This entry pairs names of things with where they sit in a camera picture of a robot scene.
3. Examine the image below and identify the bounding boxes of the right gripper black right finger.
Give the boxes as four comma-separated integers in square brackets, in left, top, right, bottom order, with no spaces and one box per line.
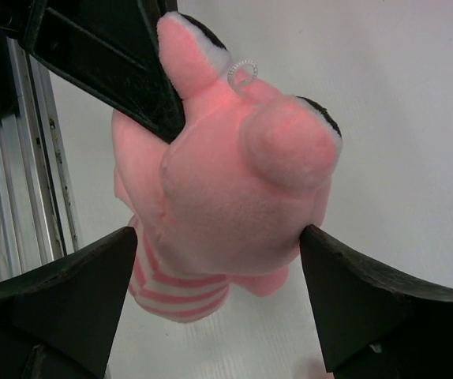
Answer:
[300,226,453,379]

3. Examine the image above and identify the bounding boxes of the aluminium mounting rail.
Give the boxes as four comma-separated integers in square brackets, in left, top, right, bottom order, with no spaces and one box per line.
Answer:
[0,40,80,281]

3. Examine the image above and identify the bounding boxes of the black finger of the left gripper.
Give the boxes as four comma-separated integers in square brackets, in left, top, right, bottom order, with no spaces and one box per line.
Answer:
[18,0,185,142]

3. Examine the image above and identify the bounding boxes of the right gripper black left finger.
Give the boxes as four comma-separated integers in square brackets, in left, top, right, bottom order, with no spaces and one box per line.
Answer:
[0,227,137,379]

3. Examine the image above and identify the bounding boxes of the pink axolotl plush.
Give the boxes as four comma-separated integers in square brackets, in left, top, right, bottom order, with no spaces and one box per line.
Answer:
[112,12,342,323]

